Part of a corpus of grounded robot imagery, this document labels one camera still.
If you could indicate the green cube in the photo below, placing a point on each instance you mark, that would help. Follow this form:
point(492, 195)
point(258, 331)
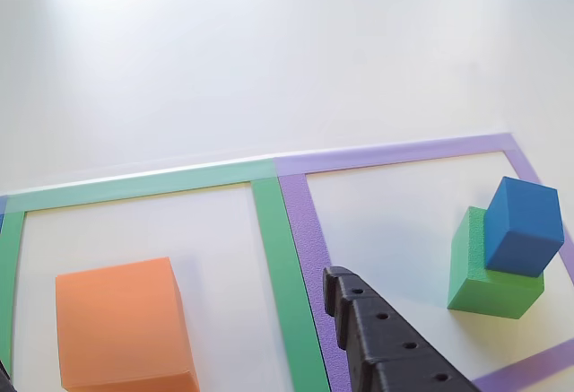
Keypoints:
point(471, 266)

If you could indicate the orange block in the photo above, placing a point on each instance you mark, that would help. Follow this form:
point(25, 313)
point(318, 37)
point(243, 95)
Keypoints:
point(121, 320)

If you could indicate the small blue cube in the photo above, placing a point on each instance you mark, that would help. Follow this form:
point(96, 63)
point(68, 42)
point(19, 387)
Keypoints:
point(520, 221)

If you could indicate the purple tape square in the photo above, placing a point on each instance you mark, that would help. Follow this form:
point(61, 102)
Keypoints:
point(305, 230)

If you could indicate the green tape square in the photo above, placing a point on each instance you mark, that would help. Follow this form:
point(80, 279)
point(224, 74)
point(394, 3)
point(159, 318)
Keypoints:
point(273, 253)

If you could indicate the blue tape square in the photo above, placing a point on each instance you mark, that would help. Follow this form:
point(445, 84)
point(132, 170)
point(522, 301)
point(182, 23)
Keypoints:
point(2, 206)

